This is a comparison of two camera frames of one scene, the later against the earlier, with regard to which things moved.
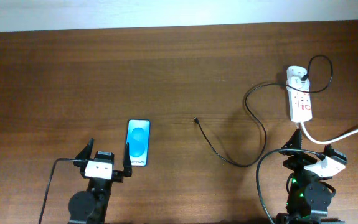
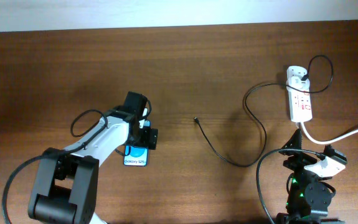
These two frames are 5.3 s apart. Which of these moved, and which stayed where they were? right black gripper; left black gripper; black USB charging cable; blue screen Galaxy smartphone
Moved: left black gripper
Stayed: blue screen Galaxy smartphone; black USB charging cable; right black gripper
